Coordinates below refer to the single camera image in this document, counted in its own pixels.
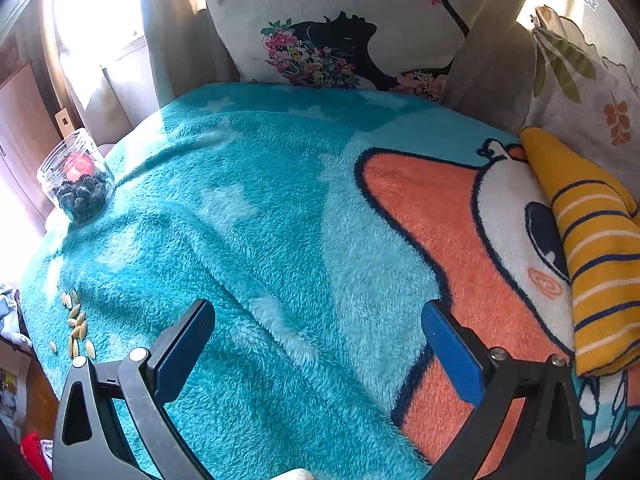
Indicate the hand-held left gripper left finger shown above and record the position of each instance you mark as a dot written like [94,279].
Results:
[180,355]

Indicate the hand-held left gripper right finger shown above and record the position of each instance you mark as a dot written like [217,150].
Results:
[452,350]

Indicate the yellow striped sweater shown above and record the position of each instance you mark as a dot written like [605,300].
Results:
[595,260]

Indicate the pile of pale seeds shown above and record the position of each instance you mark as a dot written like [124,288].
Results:
[75,325]

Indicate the teal cartoon printed blanket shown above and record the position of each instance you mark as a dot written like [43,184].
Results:
[280,240]

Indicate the red cloth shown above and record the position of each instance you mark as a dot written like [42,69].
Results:
[36,452]

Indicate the glass jar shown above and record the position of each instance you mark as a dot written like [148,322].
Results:
[77,177]

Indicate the wooden cabinet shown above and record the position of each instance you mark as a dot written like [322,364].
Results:
[22,135]

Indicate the leaf print pillow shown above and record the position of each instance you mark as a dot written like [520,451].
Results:
[585,85]

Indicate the silhouette print pillow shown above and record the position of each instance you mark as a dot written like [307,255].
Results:
[350,25]

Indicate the beige wall switch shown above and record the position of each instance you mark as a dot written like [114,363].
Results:
[64,118]

